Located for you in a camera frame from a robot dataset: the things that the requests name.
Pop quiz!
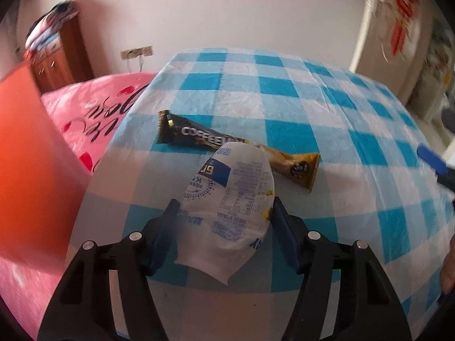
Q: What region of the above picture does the brown wooden cabinet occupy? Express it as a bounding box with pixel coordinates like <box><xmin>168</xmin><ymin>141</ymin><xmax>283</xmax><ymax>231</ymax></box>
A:
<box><xmin>26</xmin><ymin>18</ymin><xmax>95</xmax><ymax>93</ymax></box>

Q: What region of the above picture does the orange plastic bucket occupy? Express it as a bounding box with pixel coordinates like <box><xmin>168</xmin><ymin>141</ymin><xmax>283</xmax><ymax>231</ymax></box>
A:
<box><xmin>0</xmin><ymin>59</ymin><xmax>93</xmax><ymax>274</ymax></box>

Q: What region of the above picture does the stack of folded blankets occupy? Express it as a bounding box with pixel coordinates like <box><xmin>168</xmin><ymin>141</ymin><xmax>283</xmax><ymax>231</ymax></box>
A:
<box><xmin>24</xmin><ymin>2</ymin><xmax>79</xmax><ymax>61</ymax></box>

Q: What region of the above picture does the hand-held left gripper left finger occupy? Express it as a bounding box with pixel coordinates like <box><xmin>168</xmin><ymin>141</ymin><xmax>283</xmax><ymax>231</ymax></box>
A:
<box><xmin>37</xmin><ymin>199</ymin><xmax>180</xmax><ymax>341</ymax></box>

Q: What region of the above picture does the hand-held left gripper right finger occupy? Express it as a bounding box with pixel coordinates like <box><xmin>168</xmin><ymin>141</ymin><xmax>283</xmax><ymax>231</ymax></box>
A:
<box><xmin>272</xmin><ymin>197</ymin><xmax>408</xmax><ymax>341</ymax></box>

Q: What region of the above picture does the blue checkered tablecloth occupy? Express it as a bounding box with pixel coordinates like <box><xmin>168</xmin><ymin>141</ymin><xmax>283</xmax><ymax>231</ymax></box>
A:
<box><xmin>66</xmin><ymin>47</ymin><xmax>455</xmax><ymax>341</ymax></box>

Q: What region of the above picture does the wall power socket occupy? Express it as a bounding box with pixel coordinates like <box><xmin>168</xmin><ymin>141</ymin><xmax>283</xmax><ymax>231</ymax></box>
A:
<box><xmin>121</xmin><ymin>45</ymin><xmax>153</xmax><ymax>60</ymax></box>

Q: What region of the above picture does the person's right hand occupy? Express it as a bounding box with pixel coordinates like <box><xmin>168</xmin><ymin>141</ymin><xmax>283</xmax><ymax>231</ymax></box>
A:
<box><xmin>440</xmin><ymin>234</ymin><xmax>455</xmax><ymax>294</ymax></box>

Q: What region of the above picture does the black and gold coffee wrapper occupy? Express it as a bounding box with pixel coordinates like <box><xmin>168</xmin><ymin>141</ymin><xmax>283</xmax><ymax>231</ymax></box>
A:
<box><xmin>156</xmin><ymin>110</ymin><xmax>321</xmax><ymax>194</ymax></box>

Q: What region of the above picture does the white plastic pouch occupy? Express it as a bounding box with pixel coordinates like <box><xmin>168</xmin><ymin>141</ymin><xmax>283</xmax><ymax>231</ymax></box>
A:
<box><xmin>174</xmin><ymin>141</ymin><xmax>276</xmax><ymax>285</ymax></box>

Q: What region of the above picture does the red knot door decoration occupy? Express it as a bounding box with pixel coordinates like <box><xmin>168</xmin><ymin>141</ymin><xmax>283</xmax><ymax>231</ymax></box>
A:
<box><xmin>387</xmin><ymin>0</ymin><xmax>423</xmax><ymax>57</ymax></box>

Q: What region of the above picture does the pink printed blanket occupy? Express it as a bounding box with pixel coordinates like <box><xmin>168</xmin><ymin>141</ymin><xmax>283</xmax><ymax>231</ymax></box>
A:
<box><xmin>0</xmin><ymin>72</ymin><xmax>157</xmax><ymax>341</ymax></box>

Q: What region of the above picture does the white door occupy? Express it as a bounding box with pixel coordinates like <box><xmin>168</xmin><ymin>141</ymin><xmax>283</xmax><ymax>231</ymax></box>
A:
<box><xmin>348</xmin><ymin>0</ymin><xmax>438</xmax><ymax>103</ymax></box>

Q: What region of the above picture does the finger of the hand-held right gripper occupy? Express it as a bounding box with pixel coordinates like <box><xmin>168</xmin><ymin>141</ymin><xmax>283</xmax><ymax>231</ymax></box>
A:
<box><xmin>417</xmin><ymin>143</ymin><xmax>455</xmax><ymax>187</ymax></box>

